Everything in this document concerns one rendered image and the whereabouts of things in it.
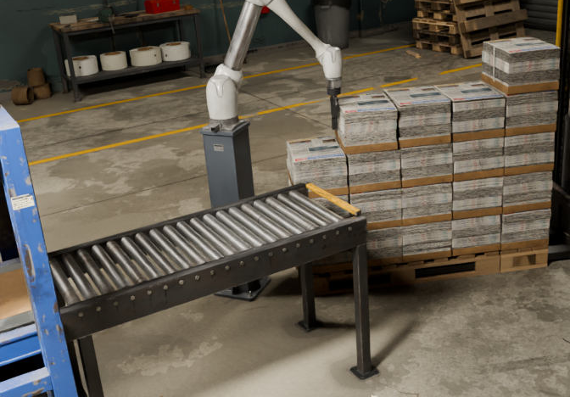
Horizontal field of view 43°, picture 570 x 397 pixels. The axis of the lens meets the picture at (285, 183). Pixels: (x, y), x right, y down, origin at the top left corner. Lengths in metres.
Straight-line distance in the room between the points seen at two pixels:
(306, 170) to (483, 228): 1.09
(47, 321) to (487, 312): 2.38
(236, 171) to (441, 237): 1.22
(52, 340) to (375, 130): 2.06
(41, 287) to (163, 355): 1.50
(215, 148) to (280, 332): 1.04
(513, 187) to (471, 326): 0.84
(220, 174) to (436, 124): 1.19
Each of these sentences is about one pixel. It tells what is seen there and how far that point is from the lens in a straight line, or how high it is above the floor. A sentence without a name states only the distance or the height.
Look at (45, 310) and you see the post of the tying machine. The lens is 2.49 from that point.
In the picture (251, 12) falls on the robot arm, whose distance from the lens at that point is 3.97.
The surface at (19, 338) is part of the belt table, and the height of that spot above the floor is 0.79.
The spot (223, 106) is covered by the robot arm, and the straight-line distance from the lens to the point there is 3.84.
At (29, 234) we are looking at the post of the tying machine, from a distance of 2.38.
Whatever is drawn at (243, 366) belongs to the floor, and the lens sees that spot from 3.67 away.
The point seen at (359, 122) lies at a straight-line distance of 3.83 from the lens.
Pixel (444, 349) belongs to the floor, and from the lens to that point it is 3.73.
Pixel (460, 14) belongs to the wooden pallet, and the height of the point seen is 0.56.
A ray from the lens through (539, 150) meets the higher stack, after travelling 4.22.
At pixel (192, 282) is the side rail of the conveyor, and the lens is 2.86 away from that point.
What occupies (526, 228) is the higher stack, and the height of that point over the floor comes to 0.26.
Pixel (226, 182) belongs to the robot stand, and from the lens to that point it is 3.96.
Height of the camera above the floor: 2.10
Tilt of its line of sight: 21 degrees down
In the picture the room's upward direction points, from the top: 5 degrees counter-clockwise
